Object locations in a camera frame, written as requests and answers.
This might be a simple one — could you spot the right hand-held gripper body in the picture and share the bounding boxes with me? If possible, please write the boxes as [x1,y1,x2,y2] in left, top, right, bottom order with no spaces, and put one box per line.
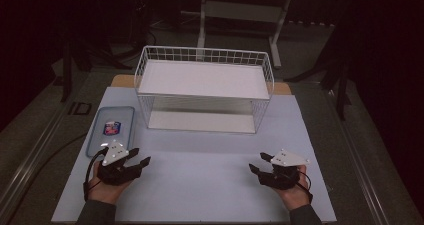
[258,148,311,191]

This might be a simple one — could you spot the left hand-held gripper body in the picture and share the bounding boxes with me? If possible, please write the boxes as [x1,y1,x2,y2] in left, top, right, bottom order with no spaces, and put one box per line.
[96,139,142,186]

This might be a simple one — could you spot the clear blue plastic tray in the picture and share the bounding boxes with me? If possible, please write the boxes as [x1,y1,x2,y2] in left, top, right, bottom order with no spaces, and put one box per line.
[85,105,136,158]

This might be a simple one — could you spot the small red blue packet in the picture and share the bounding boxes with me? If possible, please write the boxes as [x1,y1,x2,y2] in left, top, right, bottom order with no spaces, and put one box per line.
[103,120,122,137]

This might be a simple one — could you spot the person's right hand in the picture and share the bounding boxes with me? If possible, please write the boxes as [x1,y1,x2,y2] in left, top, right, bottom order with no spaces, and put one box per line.
[270,165,314,211]

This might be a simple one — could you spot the person's left hand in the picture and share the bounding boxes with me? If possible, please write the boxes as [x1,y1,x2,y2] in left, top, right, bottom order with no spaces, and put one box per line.
[87,159,135,206]

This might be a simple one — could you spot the pale blue table mat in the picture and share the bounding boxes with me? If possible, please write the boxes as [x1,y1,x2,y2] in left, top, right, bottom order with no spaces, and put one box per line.
[50,86,338,223]

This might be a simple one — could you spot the black stand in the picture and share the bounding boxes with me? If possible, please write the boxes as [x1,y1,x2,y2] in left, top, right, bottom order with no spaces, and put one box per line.
[59,24,134,103]
[283,44,354,121]

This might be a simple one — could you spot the black cable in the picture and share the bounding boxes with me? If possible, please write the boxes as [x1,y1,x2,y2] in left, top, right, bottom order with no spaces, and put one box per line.
[293,169,314,204]
[83,146,109,202]

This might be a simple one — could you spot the white wire shelf rack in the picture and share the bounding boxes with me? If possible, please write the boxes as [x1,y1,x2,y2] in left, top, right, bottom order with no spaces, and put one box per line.
[133,45,276,135]

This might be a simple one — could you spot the white metal desk frame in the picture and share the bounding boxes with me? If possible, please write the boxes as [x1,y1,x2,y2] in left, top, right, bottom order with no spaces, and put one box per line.
[196,0,294,69]

